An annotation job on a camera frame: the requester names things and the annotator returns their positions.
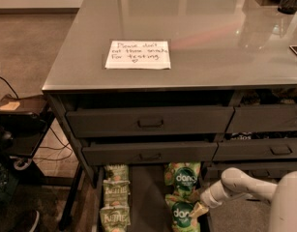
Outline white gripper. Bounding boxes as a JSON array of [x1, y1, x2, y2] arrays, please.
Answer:
[[189, 181, 233, 218]]

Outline green dang chip bag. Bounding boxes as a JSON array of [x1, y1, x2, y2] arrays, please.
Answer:
[[164, 162, 201, 197], [165, 194, 200, 232]]

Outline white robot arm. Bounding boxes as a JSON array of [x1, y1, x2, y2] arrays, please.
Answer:
[[189, 167, 297, 232]]

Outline middle left grey drawer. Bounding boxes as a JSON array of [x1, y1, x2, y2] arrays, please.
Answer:
[[82, 141, 217, 165]]

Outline grey drawer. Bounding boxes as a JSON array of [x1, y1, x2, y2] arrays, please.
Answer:
[[82, 141, 217, 165], [204, 160, 297, 180], [66, 106, 233, 138], [226, 104, 297, 133], [213, 138, 297, 161]]

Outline bottom left open drawer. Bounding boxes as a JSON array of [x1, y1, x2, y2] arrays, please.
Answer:
[[94, 164, 210, 232]]

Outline bottom right grey drawer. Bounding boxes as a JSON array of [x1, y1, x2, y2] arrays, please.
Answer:
[[204, 160, 297, 180]]

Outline middle pale green snack bag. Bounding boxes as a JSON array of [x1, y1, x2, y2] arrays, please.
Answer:
[[103, 180, 130, 207]]

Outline pale green snack bag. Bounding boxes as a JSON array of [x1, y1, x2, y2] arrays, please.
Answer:
[[100, 206, 131, 232], [103, 180, 130, 207], [104, 164, 129, 181]]

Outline bottom pale green snack bag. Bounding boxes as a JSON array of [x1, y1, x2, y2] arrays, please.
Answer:
[[100, 206, 131, 232]]

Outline top pale green snack bag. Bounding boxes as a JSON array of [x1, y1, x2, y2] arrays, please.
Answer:
[[104, 164, 129, 181]]

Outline middle right grey drawer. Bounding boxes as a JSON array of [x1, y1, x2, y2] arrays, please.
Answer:
[[213, 138, 297, 161]]

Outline top left grey drawer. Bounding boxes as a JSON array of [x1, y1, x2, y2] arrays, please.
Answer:
[[66, 106, 233, 138]]

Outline dark grey drawer cabinet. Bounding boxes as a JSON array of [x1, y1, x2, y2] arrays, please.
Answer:
[[42, 0, 297, 232]]

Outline top right grey drawer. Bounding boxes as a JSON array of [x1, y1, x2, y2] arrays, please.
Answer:
[[226, 104, 297, 133]]

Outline dark snack bags in drawers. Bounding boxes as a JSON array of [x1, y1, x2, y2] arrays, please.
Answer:
[[226, 88, 297, 138]]

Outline white handwritten paper note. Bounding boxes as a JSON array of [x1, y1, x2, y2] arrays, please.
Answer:
[[104, 41, 171, 70]]

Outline dark shoe with white sole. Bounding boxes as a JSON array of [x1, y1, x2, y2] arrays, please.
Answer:
[[11, 210, 40, 232]]

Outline black side cart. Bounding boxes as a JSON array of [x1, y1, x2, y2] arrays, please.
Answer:
[[0, 95, 54, 185]]

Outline black cable at left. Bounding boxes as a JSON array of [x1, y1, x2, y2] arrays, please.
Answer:
[[0, 65, 20, 101]]

